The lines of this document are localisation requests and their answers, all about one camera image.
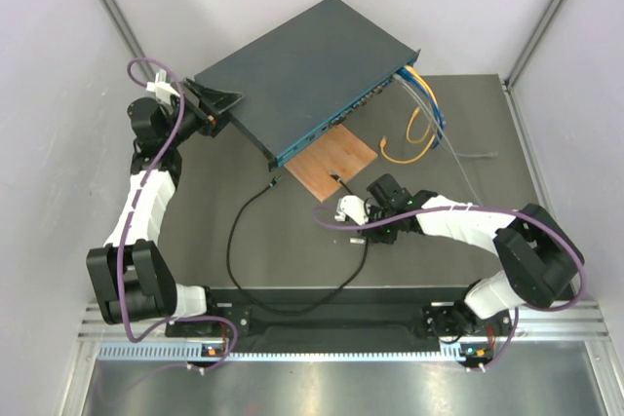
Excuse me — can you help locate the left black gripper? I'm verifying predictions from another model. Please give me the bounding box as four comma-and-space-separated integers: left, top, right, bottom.
162, 78, 243, 147

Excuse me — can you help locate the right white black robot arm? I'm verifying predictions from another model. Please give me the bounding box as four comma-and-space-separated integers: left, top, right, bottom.
356, 173, 584, 335

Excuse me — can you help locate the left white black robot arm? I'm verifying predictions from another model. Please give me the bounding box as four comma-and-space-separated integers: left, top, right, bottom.
86, 78, 243, 335

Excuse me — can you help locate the wooden board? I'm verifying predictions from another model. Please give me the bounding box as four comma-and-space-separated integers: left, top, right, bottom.
285, 125, 377, 202

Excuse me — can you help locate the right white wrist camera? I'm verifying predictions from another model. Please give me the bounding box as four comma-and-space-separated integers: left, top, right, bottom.
334, 195, 371, 226

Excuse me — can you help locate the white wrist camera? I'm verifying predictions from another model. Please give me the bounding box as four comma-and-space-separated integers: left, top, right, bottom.
334, 195, 371, 226
145, 68, 180, 104

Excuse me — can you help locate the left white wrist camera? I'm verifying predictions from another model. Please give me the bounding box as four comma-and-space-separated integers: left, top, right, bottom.
145, 68, 180, 104

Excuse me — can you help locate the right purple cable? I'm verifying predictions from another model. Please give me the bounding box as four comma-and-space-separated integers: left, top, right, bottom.
311, 206, 586, 372

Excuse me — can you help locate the purple cable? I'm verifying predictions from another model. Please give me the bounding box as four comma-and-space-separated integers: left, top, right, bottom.
97, 57, 240, 374
311, 206, 586, 372

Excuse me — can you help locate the black patch cable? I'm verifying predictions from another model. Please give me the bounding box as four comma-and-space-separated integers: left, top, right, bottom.
226, 172, 371, 315

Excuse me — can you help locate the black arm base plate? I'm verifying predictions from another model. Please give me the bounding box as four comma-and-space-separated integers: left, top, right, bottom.
165, 286, 518, 342

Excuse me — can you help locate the dark blue network switch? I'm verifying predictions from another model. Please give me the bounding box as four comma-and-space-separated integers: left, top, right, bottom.
195, 0, 419, 170

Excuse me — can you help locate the yellow ethernet cable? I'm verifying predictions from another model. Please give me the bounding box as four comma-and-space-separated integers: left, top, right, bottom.
378, 63, 443, 164

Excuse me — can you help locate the grey ethernet cable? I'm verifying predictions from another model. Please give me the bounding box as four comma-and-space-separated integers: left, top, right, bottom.
397, 78, 484, 206

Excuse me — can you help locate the blue ethernet cable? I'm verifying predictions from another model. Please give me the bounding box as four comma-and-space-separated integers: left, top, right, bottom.
395, 66, 448, 149

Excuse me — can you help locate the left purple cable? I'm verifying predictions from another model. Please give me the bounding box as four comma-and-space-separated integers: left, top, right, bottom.
97, 57, 240, 374

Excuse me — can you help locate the white slotted cable duct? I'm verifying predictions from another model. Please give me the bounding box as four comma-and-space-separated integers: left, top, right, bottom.
97, 342, 491, 362

